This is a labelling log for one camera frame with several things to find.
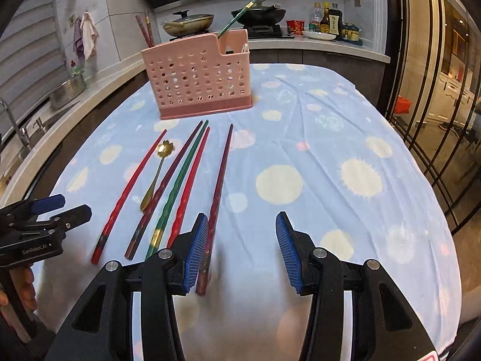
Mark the green chopstick pair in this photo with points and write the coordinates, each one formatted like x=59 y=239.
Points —
x=236 y=18

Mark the red stool beyond glass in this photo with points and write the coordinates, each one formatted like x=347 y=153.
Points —
x=402 y=105

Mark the blue planet-print tablecloth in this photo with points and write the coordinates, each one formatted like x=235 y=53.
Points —
x=311 y=146

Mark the beige frying pan with lid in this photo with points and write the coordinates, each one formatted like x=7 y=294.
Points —
x=187 y=25

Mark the yellow-cap sauce bottle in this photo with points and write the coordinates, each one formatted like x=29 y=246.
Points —
x=325 y=22

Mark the pink perforated utensil holder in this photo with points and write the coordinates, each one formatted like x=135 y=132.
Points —
x=200 y=75

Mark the green chopstick middle group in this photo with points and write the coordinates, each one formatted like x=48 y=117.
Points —
x=163 y=220

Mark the clear oil bottle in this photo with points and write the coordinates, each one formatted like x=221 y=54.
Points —
x=315 y=18

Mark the person's left hand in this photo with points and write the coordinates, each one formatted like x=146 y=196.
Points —
x=23 y=279

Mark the purple hanging cloth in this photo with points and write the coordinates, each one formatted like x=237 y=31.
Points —
x=77 y=43

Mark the steel pot on counter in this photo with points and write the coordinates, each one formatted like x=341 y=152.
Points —
x=67 y=91

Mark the white hanging towel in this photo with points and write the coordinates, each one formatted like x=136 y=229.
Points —
x=89 y=35

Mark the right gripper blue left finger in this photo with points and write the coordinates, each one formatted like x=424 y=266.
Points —
x=196 y=241

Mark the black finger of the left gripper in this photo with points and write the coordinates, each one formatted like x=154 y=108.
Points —
x=68 y=220

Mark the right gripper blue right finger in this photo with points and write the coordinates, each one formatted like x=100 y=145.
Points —
x=288 y=242

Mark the chrome sink faucet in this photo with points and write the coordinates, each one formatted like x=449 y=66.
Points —
x=22 y=133

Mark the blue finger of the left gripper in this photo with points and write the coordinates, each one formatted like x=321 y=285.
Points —
x=48 y=204

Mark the maroon chopstick pair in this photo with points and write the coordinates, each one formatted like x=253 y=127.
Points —
x=203 y=275

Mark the black wok with lid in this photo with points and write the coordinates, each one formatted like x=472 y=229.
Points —
x=261 y=15

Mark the white plate on counter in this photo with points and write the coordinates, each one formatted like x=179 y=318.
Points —
x=319 y=36

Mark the red chopstick group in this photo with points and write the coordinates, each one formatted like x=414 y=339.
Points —
x=176 y=228

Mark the dark soy sauce bottle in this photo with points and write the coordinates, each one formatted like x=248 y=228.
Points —
x=335 y=21

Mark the small condiment jars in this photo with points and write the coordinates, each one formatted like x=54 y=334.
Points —
x=351 y=33

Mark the gold flower spoon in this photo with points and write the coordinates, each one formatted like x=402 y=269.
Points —
x=163 y=150

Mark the red snack cup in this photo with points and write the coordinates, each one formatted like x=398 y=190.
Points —
x=295 y=27

